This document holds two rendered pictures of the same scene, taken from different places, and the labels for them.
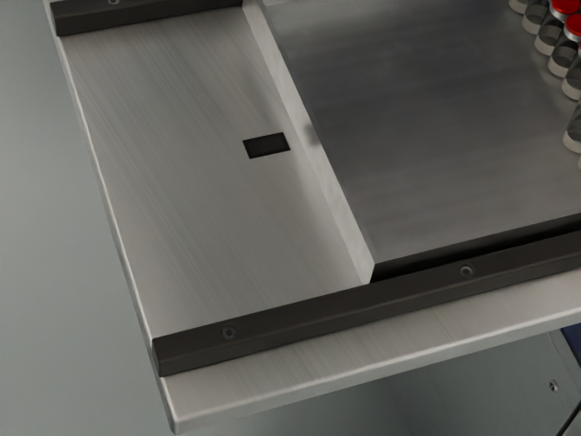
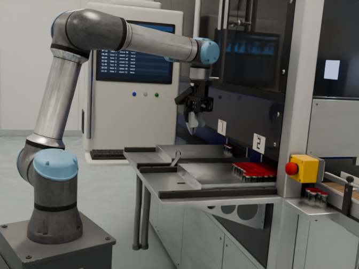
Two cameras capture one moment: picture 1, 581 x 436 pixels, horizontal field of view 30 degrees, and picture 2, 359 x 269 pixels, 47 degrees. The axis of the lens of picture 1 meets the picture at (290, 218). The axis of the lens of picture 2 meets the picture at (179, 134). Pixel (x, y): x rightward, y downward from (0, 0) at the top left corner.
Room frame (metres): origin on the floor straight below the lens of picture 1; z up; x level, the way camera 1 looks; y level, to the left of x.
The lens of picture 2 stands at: (-0.87, -0.16, 1.29)
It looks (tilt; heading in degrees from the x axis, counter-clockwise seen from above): 10 degrees down; 8
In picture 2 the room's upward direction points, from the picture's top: 4 degrees clockwise
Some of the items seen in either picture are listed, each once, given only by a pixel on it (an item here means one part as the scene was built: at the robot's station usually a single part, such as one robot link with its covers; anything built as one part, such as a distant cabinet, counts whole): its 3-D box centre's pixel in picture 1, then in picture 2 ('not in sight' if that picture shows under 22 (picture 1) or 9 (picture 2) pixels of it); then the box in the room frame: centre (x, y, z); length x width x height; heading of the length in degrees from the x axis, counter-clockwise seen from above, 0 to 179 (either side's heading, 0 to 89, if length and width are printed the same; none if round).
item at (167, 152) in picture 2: not in sight; (200, 154); (0.86, 0.00, 0.90); 0.34 x 0.26 x 0.04; 116
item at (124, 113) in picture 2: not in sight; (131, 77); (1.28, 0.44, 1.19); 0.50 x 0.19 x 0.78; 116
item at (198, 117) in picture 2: not in sight; (198, 123); (0.68, 0.00, 1.06); 0.06 x 0.03 x 0.09; 51
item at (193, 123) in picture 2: not in sight; (193, 123); (0.66, 0.02, 1.06); 0.06 x 0.03 x 0.09; 51
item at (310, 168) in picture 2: not in sight; (305, 168); (0.38, -0.37, 1.00); 0.08 x 0.07 x 0.07; 116
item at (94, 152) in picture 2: not in sight; (131, 153); (1.08, 0.37, 0.82); 0.40 x 0.14 x 0.02; 116
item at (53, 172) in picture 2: not in sight; (55, 175); (0.16, 0.34, 0.96); 0.13 x 0.12 x 0.14; 45
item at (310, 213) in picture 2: not in sight; (315, 208); (0.39, -0.41, 0.87); 0.14 x 0.13 x 0.02; 116
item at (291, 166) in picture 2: not in sight; (292, 168); (0.36, -0.33, 1.00); 0.04 x 0.04 x 0.04; 26
